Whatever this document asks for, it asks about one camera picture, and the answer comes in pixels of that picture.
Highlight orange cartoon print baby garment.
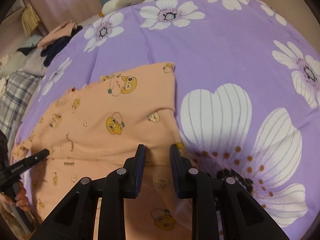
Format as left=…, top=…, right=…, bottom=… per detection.
left=12, top=62, right=191, bottom=239

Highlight dark navy folded clothes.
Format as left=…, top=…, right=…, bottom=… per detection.
left=40, top=25, right=83, bottom=67

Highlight person left hand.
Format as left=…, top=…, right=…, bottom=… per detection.
left=1, top=181, right=30, bottom=213

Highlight grey plaid pillow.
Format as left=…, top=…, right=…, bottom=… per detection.
left=1, top=72, right=41, bottom=139

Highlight purple floral duvet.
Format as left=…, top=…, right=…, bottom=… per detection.
left=17, top=0, right=319, bottom=239

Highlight pink folded garment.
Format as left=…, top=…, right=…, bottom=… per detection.
left=37, top=20, right=78, bottom=48

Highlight pink curtain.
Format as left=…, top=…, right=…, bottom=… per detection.
left=23, top=0, right=102, bottom=31

